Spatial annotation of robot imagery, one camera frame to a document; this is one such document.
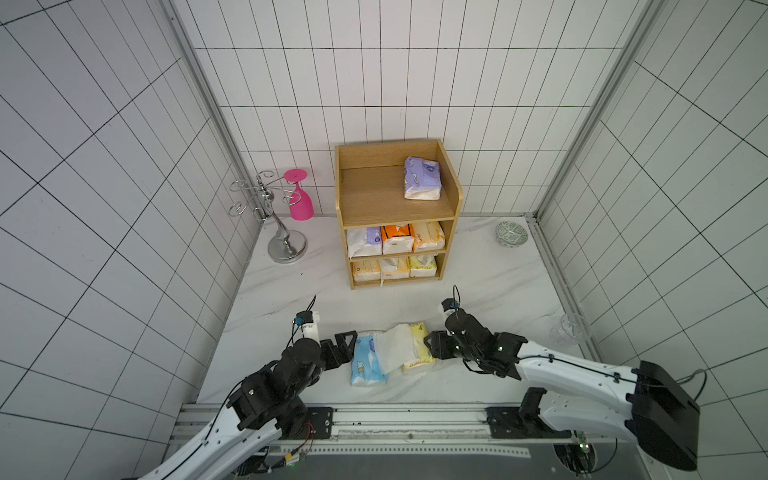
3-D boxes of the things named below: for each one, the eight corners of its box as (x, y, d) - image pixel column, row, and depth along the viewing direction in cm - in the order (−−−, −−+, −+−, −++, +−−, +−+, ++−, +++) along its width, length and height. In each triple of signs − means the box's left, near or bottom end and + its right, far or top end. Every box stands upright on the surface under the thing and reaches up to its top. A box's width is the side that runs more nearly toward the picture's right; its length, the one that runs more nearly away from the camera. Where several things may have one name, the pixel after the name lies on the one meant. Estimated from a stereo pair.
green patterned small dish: (511, 252, 110) (515, 244, 106) (490, 234, 116) (493, 226, 112) (527, 242, 113) (532, 234, 109) (506, 225, 119) (510, 217, 115)
